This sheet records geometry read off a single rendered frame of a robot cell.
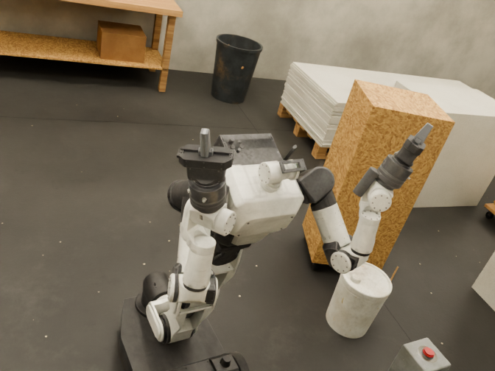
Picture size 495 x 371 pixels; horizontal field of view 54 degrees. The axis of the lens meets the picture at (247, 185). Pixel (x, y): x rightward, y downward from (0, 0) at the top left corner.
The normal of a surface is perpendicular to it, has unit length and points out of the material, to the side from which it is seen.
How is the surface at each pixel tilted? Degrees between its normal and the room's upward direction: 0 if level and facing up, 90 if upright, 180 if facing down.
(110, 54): 90
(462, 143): 90
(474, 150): 90
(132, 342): 0
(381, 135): 90
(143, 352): 0
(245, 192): 23
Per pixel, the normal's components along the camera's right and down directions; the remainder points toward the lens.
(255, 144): 0.39, -0.55
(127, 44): 0.33, 0.56
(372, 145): 0.06, 0.54
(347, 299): -0.68, 0.29
